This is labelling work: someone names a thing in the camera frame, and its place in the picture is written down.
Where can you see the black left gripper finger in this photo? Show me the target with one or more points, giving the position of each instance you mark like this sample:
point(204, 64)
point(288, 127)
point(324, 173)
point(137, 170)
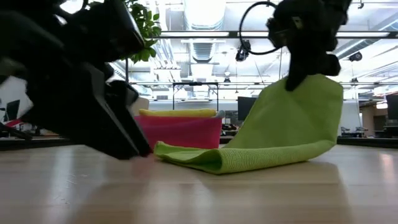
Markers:
point(87, 124)
point(127, 115)

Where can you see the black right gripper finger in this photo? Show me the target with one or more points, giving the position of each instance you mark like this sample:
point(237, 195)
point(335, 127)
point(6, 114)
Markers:
point(295, 79)

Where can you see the green fluffy towel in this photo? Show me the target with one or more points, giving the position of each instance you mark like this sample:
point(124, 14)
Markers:
point(280, 124)

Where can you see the yellow microfiber towel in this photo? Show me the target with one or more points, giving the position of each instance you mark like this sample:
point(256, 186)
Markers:
point(180, 112)

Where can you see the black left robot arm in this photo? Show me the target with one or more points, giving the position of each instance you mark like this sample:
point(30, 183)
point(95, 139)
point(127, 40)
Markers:
point(28, 6)

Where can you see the white plant pot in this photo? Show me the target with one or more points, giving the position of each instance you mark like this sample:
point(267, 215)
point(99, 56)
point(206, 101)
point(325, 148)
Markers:
point(140, 104)

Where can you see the black ceiling spotlight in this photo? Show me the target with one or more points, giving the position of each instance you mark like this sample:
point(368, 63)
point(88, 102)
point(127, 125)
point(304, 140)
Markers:
point(355, 56)

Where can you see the black computer monitor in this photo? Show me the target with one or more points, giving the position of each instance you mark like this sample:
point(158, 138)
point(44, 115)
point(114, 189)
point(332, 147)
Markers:
point(245, 107)

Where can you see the pink plastic bin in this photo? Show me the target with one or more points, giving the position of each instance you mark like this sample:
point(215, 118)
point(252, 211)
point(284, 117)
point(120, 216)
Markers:
point(183, 132)

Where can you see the small black monitor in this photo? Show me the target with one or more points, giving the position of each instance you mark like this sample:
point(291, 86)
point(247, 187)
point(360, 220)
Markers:
point(12, 110)

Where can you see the red flat bar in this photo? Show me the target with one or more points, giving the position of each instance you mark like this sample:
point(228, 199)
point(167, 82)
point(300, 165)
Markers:
point(12, 123)

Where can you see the green leafy small tree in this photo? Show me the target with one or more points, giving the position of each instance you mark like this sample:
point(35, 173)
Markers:
point(144, 31)

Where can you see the dark monitor by wooden cabinet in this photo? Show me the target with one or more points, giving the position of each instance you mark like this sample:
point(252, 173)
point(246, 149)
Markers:
point(392, 107)

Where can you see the black overhead camera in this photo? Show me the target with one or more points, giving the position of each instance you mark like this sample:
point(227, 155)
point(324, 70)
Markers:
point(242, 53)

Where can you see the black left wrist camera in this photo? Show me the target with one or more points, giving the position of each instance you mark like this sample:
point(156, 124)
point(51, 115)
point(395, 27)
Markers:
point(115, 31)

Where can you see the black aluminium rig frame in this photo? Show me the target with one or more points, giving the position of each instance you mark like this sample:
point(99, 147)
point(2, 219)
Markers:
point(217, 34)

